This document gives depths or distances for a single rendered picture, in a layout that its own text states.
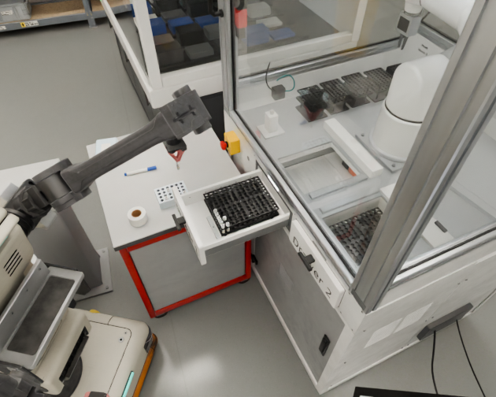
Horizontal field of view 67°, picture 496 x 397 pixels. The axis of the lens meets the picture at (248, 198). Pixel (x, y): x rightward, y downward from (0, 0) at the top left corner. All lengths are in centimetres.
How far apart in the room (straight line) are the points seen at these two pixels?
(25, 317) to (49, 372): 25
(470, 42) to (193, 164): 129
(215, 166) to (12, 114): 241
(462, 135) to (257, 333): 162
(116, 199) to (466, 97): 133
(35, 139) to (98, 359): 205
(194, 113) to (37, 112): 291
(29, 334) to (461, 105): 101
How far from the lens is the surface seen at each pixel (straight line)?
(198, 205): 144
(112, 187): 169
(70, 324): 134
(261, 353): 204
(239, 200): 136
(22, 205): 108
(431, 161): 71
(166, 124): 83
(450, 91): 65
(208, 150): 176
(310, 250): 122
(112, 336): 186
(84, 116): 349
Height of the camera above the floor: 193
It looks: 49 degrees down
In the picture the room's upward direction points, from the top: straight up
